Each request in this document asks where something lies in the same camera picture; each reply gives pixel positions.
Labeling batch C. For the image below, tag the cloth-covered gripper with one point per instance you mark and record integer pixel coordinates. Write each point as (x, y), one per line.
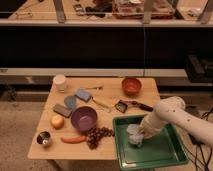
(151, 125)

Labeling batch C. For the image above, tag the white towel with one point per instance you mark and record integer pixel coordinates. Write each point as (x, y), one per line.
(135, 137)

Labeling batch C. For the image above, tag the green plastic tray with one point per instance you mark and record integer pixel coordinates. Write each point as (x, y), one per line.
(162, 150)

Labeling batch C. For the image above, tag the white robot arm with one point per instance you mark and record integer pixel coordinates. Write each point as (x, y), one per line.
(172, 110)

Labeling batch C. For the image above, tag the orange-red bowl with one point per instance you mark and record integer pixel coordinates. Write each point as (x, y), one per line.
(131, 86)

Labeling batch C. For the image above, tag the dark grape bunch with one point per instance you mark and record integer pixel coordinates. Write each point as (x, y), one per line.
(95, 135)

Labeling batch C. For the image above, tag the purple bowl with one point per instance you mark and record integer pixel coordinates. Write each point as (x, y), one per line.
(84, 118)

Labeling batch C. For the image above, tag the blue rectangular sponge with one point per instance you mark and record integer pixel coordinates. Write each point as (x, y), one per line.
(83, 95)

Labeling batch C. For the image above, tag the black box on right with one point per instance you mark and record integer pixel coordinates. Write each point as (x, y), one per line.
(199, 70)

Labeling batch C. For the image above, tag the orange carrot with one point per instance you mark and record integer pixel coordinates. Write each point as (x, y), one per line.
(74, 140)

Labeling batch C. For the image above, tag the blue-grey round sponge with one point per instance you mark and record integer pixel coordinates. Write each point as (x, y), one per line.
(70, 102)

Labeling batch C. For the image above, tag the yellow apple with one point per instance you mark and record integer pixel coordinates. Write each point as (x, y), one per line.
(57, 121)

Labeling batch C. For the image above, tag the dark rectangular block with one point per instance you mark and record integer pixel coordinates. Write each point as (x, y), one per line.
(62, 110)

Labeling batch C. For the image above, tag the white cup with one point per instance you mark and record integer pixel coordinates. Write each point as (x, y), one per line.
(60, 82)

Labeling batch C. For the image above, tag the small metal cup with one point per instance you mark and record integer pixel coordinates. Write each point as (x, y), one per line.
(44, 139)

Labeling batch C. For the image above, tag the black spatula with handle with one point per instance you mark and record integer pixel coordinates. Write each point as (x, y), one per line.
(122, 106)

